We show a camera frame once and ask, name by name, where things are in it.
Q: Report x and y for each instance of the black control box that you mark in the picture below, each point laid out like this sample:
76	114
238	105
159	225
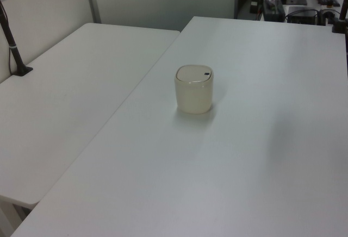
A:
302	14

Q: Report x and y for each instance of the grey partition panel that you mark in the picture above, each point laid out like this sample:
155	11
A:
163	0

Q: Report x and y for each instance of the cream plastic trash bin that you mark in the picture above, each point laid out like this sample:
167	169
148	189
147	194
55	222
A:
193	98

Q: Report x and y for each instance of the beige trash bin lid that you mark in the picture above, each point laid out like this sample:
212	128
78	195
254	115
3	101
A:
193	74

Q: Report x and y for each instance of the black clamp camera stand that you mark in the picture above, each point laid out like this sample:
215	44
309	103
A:
342	11

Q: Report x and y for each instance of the dark electronics box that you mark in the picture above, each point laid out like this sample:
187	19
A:
274	10

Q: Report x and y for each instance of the black camera stand pole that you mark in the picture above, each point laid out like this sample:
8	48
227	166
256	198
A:
13	46

